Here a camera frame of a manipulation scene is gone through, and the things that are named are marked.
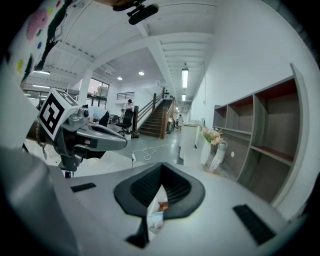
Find wooden staircase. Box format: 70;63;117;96
132;87;176;140

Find white teal plastic packet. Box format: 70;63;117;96
147;211;165;232

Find small black office chair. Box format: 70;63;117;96
115;109;135;136

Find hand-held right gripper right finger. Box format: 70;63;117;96
148;161;297;256

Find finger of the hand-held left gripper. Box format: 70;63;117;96
87;123;125;138
75;128;128;160

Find black balcony railing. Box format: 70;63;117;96
116;91;136;101

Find white floor cable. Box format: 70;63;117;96
133;141;176;161

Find person's black white dotted top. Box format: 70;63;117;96
7;0;76;83

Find white bead bracelet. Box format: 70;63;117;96
35;121;48;161

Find white low cabinet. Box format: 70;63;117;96
178;121;206;169

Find grey wooden shelf unit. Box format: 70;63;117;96
211;62;311;222

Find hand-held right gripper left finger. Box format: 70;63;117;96
48;161;165;256

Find white jug with handle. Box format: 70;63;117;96
206;140;229;174

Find black head-mounted camera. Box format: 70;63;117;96
112;0;160;26

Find pink flowers in white vase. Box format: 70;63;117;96
200;126;224;166

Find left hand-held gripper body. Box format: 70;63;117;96
37;87;91;173

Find black-framed window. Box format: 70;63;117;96
86;77;110;108

